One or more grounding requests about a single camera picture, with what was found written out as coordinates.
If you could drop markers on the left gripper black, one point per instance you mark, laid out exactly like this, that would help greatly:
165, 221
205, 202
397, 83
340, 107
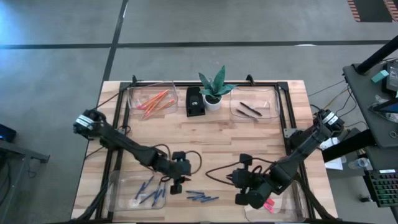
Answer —
175, 189

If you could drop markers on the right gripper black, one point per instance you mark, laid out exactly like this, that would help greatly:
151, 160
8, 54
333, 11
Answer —
245, 159

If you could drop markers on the pink marker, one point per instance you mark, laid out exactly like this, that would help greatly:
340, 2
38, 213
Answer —
270, 202

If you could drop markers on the black pen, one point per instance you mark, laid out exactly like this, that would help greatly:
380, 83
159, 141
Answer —
250, 109
247, 115

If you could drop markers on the yellow pencil pink eraser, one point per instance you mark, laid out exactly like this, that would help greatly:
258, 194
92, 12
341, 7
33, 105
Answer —
161, 107
157, 99
160, 94
154, 107
149, 103

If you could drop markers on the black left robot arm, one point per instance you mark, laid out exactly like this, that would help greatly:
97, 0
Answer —
124, 143

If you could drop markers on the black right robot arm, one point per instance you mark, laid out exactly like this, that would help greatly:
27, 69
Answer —
304, 146

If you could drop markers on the clear plastic bin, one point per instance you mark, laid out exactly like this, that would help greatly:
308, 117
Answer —
124, 189
133, 93
292, 205
270, 105

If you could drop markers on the white plant pot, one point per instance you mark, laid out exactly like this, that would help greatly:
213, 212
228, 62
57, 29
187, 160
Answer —
213, 106

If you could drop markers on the black arch stand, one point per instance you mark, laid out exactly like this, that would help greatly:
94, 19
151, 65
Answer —
195, 102

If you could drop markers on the green snake plant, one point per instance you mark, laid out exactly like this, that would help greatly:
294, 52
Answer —
217, 82

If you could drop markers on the white paper sheet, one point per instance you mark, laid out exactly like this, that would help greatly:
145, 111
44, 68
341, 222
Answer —
334, 164

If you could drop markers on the black support beam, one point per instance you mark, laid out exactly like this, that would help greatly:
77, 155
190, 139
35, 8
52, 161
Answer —
348, 146

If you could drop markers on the clear water bottle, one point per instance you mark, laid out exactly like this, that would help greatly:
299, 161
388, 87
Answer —
360, 163

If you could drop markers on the grey side table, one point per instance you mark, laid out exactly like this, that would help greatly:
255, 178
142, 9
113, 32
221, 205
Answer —
363, 118

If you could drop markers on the black keyboard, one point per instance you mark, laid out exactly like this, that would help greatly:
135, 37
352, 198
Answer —
384, 188

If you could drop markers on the dark tablet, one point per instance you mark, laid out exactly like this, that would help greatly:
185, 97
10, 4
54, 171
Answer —
388, 107

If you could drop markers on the teal box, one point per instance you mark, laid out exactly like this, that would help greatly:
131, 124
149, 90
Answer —
380, 76

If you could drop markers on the black box device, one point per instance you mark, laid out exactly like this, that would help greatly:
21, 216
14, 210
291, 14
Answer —
391, 77

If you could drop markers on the black pole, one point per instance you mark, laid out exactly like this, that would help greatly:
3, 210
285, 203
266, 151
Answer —
379, 54

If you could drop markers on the dark mat striped border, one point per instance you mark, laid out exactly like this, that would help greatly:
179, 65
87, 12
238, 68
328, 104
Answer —
373, 11

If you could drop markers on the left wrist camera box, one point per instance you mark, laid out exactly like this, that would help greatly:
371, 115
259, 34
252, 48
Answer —
182, 168

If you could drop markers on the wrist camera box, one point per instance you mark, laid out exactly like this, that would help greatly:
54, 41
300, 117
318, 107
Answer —
247, 179
182, 168

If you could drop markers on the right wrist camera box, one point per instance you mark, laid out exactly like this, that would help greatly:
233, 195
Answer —
247, 179

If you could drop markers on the black aluminium table frame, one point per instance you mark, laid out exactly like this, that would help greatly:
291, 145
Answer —
281, 102

